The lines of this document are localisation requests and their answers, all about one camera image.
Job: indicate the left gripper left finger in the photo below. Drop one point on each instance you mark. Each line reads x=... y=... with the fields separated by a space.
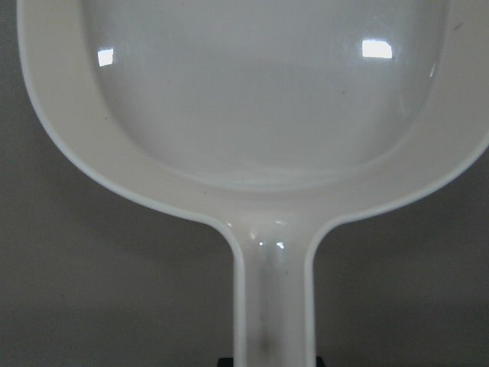
x=225 y=362

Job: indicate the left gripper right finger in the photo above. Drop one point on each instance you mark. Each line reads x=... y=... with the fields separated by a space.
x=319 y=363

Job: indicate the beige plastic dustpan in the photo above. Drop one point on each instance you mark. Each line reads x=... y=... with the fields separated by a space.
x=273 y=122

